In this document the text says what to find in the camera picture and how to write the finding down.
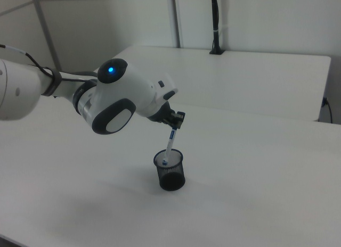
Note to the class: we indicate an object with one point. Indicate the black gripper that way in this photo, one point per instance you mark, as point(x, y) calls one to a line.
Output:
point(161, 114)

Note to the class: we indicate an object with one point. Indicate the blue and white marker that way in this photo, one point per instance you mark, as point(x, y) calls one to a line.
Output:
point(170, 143)

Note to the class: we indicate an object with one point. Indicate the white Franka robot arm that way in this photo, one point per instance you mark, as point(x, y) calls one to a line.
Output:
point(128, 82)

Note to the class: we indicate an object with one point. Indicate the black mesh pen cup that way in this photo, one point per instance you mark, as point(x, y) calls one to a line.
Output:
point(173, 177)

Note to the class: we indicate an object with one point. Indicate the white table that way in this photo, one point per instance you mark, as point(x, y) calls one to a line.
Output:
point(239, 79)

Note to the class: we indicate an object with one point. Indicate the tall black clamped pole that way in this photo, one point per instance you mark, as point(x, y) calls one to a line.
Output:
point(215, 18)

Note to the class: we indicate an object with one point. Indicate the grey metal frame post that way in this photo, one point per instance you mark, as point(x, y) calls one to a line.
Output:
point(44, 20)
point(177, 18)

